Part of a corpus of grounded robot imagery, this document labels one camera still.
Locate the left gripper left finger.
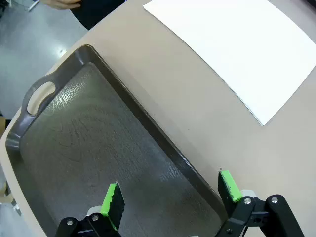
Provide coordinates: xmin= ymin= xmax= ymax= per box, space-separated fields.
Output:
xmin=54 ymin=181 xmax=126 ymax=237

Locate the person's right hand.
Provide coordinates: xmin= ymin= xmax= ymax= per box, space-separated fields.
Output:
xmin=39 ymin=0 xmax=82 ymax=10

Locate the person in black sweater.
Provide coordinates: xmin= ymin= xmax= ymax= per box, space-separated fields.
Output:
xmin=70 ymin=0 xmax=125 ymax=31

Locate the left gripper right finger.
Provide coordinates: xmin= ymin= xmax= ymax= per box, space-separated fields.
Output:
xmin=217 ymin=168 xmax=306 ymax=237

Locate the brown plastic handled tray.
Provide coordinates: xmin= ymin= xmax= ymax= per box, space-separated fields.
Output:
xmin=4 ymin=44 xmax=229 ymax=237

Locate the white A4 paper stack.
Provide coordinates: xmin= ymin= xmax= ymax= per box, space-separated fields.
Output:
xmin=142 ymin=0 xmax=316 ymax=126

